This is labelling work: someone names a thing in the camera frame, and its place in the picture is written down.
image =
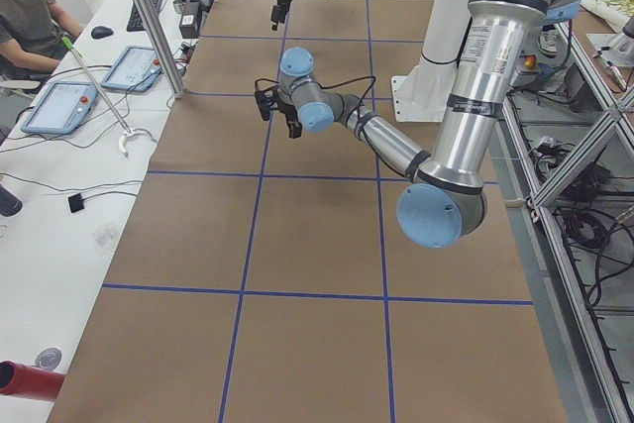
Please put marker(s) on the black power adapter box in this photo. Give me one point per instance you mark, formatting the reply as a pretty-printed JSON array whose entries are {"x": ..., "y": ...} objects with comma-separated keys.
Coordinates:
[{"x": 189, "y": 24}]

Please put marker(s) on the far teach pendant tablet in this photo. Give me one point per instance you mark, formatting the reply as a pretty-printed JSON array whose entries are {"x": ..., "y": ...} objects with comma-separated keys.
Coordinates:
[{"x": 135, "y": 70}]

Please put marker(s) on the teach pendant tablet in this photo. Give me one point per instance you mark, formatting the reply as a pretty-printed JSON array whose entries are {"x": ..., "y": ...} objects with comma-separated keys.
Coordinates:
[
  {"x": 135, "y": 70},
  {"x": 61, "y": 109}
]

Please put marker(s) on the reacher grabber stick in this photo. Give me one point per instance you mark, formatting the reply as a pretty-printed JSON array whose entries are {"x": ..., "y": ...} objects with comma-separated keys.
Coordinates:
[{"x": 128, "y": 131}]

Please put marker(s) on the black computer mouse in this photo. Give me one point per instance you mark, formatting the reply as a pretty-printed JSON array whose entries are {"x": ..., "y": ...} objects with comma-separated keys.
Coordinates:
[{"x": 101, "y": 32}]

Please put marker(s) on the near teach pendant tablet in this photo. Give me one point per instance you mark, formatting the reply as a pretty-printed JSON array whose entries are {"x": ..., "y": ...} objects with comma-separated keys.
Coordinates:
[{"x": 61, "y": 109}]

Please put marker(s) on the small black square pad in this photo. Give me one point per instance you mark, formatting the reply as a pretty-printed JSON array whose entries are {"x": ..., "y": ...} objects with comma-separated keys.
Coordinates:
[{"x": 76, "y": 202}]

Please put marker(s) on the seated person in grey shirt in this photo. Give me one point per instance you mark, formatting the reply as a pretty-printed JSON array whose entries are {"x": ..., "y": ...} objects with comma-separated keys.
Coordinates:
[{"x": 31, "y": 37}]

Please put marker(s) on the round metal desk grommet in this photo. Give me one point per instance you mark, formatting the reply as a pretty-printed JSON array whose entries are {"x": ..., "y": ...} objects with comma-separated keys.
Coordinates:
[{"x": 48, "y": 359}]

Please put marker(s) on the red cylinder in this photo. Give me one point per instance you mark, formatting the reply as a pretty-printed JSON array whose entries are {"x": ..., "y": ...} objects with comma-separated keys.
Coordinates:
[{"x": 29, "y": 382}]

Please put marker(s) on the aluminium frame post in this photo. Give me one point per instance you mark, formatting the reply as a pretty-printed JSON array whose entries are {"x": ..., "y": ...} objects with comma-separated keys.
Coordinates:
[{"x": 160, "y": 44}]

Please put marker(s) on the aluminium frame rack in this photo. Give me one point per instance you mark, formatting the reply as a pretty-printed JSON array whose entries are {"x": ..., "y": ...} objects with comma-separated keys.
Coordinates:
[{"x": 564, "y": 156}]

